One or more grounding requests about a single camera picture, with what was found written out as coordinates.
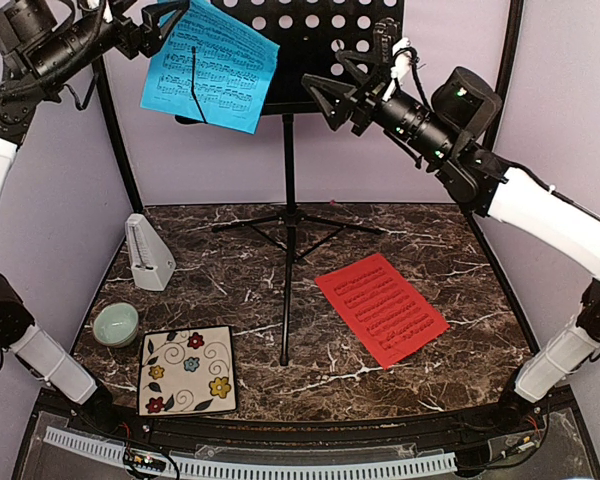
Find red sheet music page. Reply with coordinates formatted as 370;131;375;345
316;254;450;370

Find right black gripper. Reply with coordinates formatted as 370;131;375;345
303;48;459;164

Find black perforated music stand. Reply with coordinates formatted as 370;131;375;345
213;1;404;366

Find white slotted cable duct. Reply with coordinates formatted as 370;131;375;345
43;427;457;479

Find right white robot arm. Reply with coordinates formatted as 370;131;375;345
301;47;600;434

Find black frame post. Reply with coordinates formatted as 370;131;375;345
463;0;540;354
91;55;144;213

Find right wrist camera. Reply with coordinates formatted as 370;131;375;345
373;17;419;83

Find white metronome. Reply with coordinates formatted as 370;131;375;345
125;213;176;292

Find small green circuit board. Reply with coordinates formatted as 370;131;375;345
123;449;167;475

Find square floral ceramic plate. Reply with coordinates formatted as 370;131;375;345
136;325;238;417

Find pale green ceramic bowl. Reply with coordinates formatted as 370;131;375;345
92;302;139;348

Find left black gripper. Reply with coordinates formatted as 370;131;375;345
27;0;190;90

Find right black frame post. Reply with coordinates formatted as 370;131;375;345
463;0;540;354

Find left black frame post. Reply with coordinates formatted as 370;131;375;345
91;55;144;213

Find blue sheet music page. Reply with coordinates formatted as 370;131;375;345
141;1;279;134

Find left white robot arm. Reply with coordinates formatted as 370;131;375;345
0;1;189;436

